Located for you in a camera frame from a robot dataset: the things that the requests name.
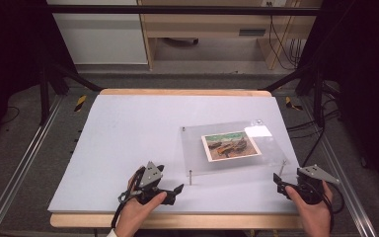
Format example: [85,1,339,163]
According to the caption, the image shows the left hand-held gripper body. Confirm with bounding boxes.
[133,160,176,206]

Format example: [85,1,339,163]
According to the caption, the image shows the black floor cables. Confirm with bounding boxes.
[285,82,343,168]

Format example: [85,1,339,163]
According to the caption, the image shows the white paper label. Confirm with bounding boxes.
[244,124,273,139]

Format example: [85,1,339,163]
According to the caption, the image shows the aluminium rail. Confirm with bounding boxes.
[0,94,64,237]
[300,97,378,237]

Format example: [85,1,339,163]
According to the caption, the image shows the wooden table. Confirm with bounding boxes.
[49,88,306,230]

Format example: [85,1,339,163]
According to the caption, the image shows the hand-held gripper cable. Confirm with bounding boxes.
[111,166,147,230]
[320,181,346,233]

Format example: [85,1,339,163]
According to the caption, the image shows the printed photo card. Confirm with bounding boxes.
[200,130,263,163]

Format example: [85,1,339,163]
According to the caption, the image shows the black hanging cables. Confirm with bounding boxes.
[266,1,307,71]

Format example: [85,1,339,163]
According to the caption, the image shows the yellow black tape strip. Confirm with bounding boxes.
[284,96,304,112]
[74,94,88,113]

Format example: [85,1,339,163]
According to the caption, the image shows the person's right hand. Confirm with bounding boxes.
[284,180,334,237]

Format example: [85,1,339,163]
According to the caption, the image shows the white cabinet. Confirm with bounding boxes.
[45,0,150,66]

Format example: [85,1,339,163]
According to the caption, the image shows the person's left hand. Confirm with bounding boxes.
[114,174,168,237]

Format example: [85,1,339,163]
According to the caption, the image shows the black metal stand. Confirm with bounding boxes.
[259,60,326,128]
[38,58,104,126]

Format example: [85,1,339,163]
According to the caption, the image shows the right hand-held gripper cable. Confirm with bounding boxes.
[320,181,346,233]

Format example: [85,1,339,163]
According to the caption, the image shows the pale grey table mat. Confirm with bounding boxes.
[46,94,301,215]

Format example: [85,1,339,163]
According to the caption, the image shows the clear acrylic frame panel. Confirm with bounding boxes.
[179,119,291,178]

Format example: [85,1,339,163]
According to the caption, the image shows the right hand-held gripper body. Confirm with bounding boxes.
[294,164,341,205]

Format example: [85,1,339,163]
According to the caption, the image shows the left hand-held gripper cable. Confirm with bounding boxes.
[111,166,147,230]

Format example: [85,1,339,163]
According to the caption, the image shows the black metal crossbar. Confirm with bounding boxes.
[44,4,324,17]

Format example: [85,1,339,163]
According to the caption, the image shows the wooden desk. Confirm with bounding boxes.
[137,0,324,71]

